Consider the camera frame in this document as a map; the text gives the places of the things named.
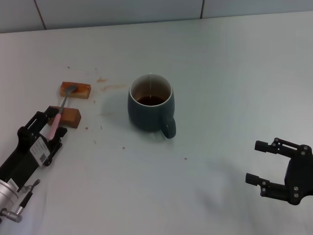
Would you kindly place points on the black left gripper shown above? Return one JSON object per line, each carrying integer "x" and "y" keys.
{"x": 22, "y": 161}

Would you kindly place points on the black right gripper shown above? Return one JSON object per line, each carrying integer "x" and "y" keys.
{"x": 299, "y": 176}

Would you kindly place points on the dark brown liquid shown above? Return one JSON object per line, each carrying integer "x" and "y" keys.
{"x": 151, "y": 101}

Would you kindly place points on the flat light wooden block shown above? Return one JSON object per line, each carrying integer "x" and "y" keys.
{"x": 83, "y": 91}

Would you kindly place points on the grey ceramic cup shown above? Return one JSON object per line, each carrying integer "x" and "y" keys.
{"x": 144, "y": 117}

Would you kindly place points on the arched brown wooden block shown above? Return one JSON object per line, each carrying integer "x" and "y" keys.
{"x": 72, "y": 117}

